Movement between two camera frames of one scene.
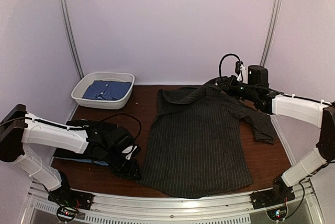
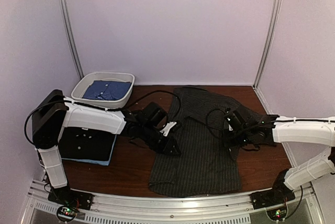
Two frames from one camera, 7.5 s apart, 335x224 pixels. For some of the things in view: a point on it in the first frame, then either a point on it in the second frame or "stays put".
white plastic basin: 81,85 stays put
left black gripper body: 117,166 → 156,144
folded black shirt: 99,134 stays put
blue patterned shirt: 103,90 stays put
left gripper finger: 134,171 → 171,147
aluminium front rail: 36,208 stays put
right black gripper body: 244,93 → 241,138
